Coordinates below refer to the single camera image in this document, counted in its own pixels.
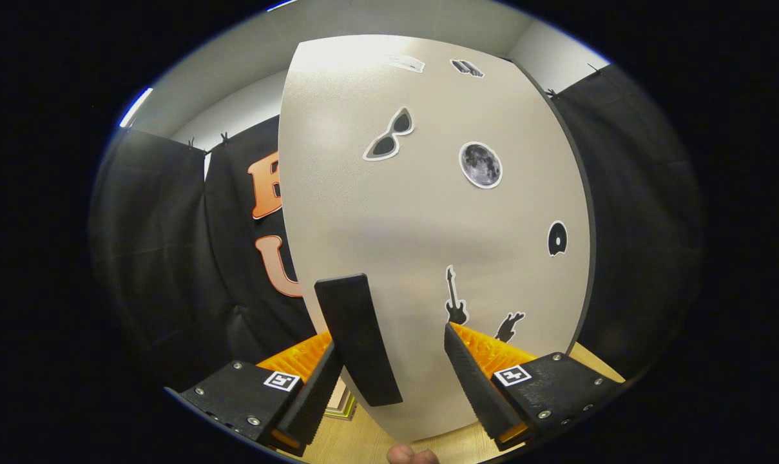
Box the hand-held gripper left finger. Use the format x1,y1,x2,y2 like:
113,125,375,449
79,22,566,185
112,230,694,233
164,332,345,457

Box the beige shoe cabinet door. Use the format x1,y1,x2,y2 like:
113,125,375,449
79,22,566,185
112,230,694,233
278,34,591,444

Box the black backdrop cloth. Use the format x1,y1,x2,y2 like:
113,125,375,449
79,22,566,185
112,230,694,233
90,61,706,387

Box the black door handle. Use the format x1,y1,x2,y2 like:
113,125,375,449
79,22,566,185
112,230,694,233
314,273,404,408

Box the narrow ceiling light strip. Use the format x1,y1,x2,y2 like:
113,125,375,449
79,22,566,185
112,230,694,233
120,87,153,128

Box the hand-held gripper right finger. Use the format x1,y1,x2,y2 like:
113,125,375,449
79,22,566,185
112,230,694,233
444,322,625,452

